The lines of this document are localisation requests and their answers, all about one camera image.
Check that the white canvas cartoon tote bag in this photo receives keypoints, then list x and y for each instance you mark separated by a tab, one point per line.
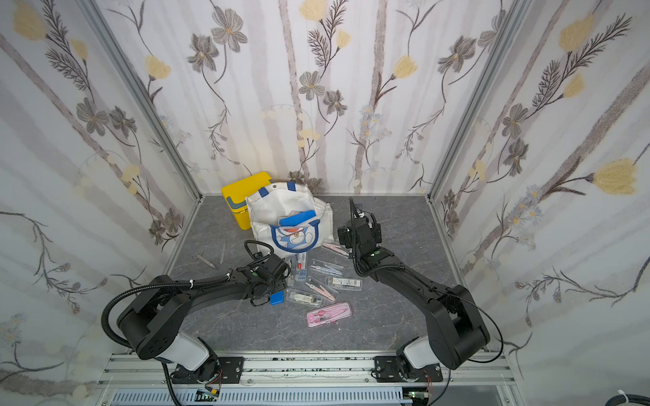
279	200

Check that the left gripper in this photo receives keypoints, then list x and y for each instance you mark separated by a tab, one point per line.
282	282

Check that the pink compass set case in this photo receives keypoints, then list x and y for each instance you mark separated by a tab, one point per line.
328	314

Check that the metal scalpel handle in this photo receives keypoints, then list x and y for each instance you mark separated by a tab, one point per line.
222	253

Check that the clear case with red label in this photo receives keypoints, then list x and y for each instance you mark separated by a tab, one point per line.
301	265

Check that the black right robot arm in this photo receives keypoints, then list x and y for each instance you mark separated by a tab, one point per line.
456	330

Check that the yellow plastic lidded box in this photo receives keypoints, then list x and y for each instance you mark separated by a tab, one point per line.
235	196

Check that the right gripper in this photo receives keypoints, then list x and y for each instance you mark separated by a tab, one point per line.
356	223

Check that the clear case with pink compass centre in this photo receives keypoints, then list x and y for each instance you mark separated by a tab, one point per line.
322	289

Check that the aluminium front rail frame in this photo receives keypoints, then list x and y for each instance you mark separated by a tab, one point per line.
350	377

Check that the right arm mounting base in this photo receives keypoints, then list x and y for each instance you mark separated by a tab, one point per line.
396	369

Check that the clear case small lower centre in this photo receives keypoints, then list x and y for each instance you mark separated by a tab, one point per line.
304	298

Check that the clear long compass case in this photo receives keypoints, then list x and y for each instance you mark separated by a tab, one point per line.
344	283

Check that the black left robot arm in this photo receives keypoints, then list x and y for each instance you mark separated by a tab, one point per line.
148	318

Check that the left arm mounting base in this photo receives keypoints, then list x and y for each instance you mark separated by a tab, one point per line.
224	370

